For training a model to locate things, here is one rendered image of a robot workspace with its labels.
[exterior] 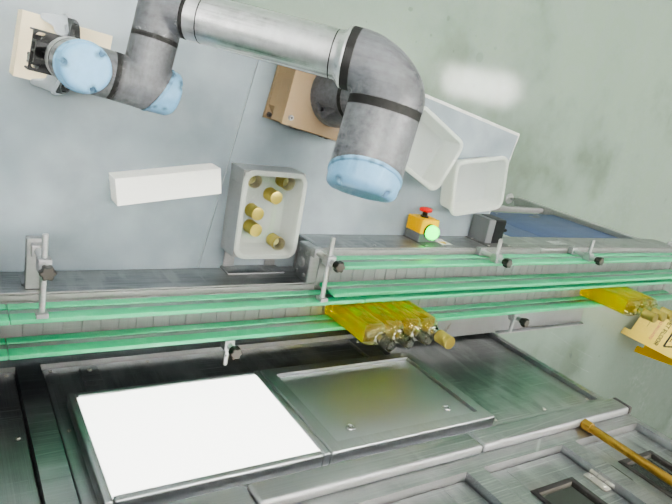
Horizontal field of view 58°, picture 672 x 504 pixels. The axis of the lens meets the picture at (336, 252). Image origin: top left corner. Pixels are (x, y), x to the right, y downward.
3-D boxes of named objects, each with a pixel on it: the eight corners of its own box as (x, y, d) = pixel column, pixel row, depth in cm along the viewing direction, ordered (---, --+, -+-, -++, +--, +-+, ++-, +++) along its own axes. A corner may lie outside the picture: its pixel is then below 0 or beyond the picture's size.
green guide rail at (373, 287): (318, 285, 159) (334, 297, 153) (319, 282, 159) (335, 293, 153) (670, 271, 256) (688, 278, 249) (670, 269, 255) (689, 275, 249)
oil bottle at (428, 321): (375, 308, 173) (422, 342, 157) (379, 290, 172) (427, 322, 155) (390, 308, 176) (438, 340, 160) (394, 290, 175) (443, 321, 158)
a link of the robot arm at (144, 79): (194, 53, 98) (127, 27, 92) (177, 120, 99) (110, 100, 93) (178, 53, 104) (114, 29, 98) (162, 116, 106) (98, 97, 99)
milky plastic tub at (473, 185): (437, 155, 185) (456, 161, 179) (490, 150, 197) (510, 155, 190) (431, 209, 192) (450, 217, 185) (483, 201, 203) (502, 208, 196)
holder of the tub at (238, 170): (217, 266, 157) (229, 277, 151) (231, 162, 149) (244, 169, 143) (276, 265, 166) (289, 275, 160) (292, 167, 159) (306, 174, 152)
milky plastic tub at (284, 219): (220, 248, 155) (233, 259, 148) (231, 162, 149) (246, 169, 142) (280, 248, 164) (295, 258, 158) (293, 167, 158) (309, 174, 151)
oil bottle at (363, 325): (323, 313, 164) (368, 349, 147) (327, 293, 162) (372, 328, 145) (340, 311, 167) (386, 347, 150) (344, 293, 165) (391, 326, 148)
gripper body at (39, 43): (29, 24, 106) (38, 27, 97) (81, 39, 111) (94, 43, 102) (23, 68, 108) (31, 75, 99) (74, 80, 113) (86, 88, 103)
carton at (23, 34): (18, 8, 116) (22, 9, 110) (104, 34, 125) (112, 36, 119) (8, 71, 118) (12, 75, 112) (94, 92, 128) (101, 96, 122)
